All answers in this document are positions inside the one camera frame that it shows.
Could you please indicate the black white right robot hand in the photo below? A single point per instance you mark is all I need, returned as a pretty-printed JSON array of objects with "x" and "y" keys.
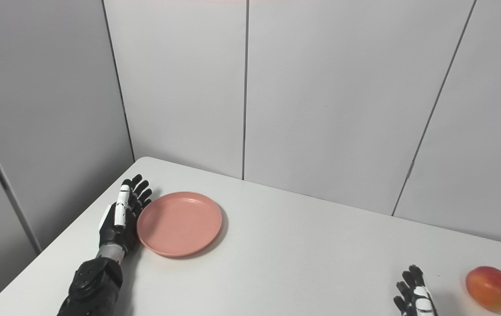
[{"x": 417, "y": 298}]

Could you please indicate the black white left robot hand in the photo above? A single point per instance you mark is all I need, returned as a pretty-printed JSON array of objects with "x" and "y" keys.
[{"x": 116, "y": 232}]

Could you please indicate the pink round plate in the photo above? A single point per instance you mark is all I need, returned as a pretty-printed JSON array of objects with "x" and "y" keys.
[{"x": 180, "y": 224}]

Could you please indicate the red yellow pomegranate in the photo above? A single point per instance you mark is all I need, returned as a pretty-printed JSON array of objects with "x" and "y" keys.
[{"x": 491, "y": 287}]

